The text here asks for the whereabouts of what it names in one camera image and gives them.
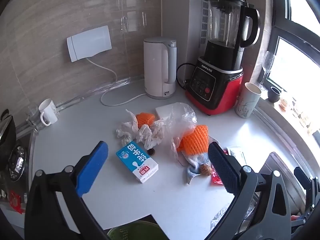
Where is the red and black blender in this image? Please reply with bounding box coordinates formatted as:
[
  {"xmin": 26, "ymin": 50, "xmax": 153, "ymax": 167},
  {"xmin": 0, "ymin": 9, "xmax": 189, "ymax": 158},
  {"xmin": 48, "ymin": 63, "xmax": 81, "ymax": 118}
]
[{"xmin": 185, "ymin": 0, "xmax": 261, "ymax": 116}]

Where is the tall printed ceramic cup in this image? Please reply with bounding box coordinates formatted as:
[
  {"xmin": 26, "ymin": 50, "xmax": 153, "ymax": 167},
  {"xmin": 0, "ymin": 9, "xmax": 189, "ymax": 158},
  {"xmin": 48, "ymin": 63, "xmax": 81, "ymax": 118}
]
[{"xmin": 235, "ymin": 82, "xmax": 262, "ymax": 118}]

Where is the white rectangular block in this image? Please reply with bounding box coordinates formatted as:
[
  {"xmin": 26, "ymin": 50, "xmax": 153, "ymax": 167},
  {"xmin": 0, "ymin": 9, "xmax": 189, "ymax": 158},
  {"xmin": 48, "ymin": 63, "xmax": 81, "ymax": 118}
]
[{"xmin": 155, "ymin": 104, "xmax": 175, "ymax": 120}]

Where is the clear plastic bag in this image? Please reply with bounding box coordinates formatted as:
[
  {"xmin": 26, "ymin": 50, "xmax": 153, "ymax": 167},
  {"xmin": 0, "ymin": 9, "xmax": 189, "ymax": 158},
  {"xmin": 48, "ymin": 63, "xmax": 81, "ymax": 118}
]
[{"xmin": 165, "ymin": 102, "xmax": 198, "ymax": 160}]

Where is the large orange foam net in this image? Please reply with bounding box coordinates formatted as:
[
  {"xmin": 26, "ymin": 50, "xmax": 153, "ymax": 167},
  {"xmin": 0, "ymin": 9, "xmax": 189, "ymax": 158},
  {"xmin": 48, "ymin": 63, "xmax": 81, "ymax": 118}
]
[{"xmin": 176, "ymin": 124, "xmax": 209, "ymax": 155}]

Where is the clear drinking glass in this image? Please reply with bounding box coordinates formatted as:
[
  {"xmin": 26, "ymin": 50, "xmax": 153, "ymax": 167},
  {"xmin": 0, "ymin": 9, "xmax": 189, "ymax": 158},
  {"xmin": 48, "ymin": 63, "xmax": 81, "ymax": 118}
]
[{"xmin": 26, "ymin": 105, "xmax": 42, "ymax": 130}]

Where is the white wall socket cover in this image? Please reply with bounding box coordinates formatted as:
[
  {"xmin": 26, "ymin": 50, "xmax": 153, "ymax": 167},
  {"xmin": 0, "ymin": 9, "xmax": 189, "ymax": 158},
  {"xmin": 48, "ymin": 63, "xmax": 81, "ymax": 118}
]
[{"xmin": 66, "ymin": 25, "xmax": 112, "ymax": 63}]

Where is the white electric kettle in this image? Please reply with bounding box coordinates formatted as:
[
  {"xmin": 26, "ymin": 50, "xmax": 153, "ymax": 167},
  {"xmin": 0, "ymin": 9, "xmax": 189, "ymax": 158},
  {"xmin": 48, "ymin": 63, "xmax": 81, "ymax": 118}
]
[{"xmin": 143, "ymin": 37, "xmax": 177, "ymax": 100}]

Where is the white power cable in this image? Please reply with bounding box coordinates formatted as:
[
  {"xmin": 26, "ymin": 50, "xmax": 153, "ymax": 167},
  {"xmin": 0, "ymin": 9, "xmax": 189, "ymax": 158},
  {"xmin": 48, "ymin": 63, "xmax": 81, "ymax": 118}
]
[{"xmin": 85, "ymin": 57, "xmax": 148, "ymax": 107}]

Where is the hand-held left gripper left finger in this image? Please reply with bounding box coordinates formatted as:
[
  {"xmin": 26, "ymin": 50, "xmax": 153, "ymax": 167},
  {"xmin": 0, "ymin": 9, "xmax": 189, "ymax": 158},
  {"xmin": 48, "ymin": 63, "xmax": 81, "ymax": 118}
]
[{"xmin": 24, "ymin": 141, "xmax": 118, "ymax": 240}]

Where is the crumpled white tissue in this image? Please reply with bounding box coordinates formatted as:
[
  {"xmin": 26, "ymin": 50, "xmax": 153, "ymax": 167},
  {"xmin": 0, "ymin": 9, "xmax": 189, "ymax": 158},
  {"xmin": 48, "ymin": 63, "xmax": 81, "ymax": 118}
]
[{"xmin": 116, "ymin": 109, "xmax": 167, "ymax": 149}]

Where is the tan walnut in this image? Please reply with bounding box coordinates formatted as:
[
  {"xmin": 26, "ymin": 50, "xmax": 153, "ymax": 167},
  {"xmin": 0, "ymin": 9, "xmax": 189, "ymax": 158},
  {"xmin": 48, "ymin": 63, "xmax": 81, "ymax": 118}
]
[{"xmin": 199, "ymin": 164, "xmax": 213, "ymax": 175}]

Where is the red packet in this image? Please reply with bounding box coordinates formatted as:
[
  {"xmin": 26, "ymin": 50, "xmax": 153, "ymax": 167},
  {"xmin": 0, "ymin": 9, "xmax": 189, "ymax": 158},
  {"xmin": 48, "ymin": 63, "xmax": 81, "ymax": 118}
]
[{"xmin": 211, "ymin": 150, "xmax": 229, "ymax": 187}]

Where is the black blender cable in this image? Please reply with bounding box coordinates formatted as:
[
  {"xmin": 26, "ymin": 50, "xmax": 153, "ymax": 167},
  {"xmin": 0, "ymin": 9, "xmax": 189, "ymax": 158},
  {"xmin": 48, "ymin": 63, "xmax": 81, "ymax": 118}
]
[{"xmin": 176, "ymin": 63, "xmax": 198, "ymax": 90}]

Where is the blue and white cloth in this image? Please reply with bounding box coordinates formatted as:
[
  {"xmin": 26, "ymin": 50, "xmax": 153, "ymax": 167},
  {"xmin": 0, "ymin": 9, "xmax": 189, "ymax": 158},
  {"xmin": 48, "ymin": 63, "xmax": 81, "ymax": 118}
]
[{"xmin": 184, "ymin": 152, "xmax": 213, "ymax": 185}]

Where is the green trash bin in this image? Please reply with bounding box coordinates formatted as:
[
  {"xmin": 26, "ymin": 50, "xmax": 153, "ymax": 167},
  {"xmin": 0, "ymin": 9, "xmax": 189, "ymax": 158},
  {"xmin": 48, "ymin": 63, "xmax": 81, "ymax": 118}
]
[{"xmin": 107, "ymin": 221, "xmax": 167, "ymax": 240}]

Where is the crinkled clear plastic wrap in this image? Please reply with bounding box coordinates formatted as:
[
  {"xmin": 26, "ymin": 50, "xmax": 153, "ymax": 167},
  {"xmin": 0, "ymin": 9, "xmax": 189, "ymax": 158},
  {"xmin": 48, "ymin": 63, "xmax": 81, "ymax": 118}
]
[{"xmin": 210, "ymin": 202, "xmax": 237, "ymax": 232}]

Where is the small orange foam net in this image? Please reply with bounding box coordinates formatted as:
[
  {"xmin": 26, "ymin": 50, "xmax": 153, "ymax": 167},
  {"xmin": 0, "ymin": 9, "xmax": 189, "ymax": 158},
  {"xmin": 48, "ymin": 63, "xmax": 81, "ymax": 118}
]
[{"xmin": 136, "ymin": 112, "xmax": 156, "ymax": 127}]

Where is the white mug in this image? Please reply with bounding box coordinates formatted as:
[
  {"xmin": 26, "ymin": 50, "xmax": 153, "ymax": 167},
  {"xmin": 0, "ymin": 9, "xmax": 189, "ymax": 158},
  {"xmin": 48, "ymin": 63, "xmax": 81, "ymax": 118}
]
[{"xmin": 38, "ymin": 99, "xmax": 59, "ymax": 126}]

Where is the clear wine glass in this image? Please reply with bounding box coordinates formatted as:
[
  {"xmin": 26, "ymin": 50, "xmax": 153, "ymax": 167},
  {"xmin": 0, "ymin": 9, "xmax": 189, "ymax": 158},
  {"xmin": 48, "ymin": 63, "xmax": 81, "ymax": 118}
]
[{"xmin": 259, "ymin": 51, "xmax": 275, "ymax": 90}]

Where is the black window frame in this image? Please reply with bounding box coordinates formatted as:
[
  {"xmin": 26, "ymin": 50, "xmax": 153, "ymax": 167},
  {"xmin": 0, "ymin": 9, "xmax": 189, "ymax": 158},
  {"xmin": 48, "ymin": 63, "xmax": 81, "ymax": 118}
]
[{"xmin": 271, "ymin": 0, "xmax": 320, "ymax": 120}]

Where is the small red object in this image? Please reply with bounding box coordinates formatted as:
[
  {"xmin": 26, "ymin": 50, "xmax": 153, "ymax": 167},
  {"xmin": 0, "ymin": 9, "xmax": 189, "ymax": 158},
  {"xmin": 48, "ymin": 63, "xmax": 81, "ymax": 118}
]
[{"xmin": 9, "ymin": 190, "xmax": 22, "ymax": 214}]

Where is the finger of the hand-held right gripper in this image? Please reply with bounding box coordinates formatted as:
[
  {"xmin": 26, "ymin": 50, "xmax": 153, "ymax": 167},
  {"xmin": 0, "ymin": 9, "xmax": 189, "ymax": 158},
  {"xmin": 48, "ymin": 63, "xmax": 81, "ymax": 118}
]
[{"xmin": 294, "ymin": 166, "xmax": 320, "ymax": 213}]

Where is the blue and white milk carton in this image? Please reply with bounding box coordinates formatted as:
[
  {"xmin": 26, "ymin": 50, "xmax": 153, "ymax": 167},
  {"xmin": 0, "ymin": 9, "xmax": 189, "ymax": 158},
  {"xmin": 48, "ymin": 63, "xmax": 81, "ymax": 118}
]
[{"xmin": 115, "ymin": 141, "xmax": 160, "ymax": 184}]

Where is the white vented column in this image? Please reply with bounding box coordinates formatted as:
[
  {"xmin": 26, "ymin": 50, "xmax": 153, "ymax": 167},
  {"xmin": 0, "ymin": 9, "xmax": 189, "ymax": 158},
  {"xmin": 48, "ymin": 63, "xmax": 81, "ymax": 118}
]
[{"xmin": 190, "ymin": 0, "xmax": 220, "ymax": 53}]

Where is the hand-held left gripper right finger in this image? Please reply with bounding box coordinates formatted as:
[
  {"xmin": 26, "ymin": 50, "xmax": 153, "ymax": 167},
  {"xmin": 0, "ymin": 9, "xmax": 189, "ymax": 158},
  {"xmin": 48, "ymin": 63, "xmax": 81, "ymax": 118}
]
[{"xmin": 206, "ymin": 142, "xmax": 293, "ymax": 240}]

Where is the white paper packet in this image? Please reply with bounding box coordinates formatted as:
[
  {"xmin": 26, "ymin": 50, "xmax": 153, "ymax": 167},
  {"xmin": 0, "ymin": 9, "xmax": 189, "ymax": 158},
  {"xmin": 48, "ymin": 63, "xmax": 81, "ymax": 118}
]
[{"xmin": 226, "ymin": 146, "xmax": 248, "ymax": 165}]

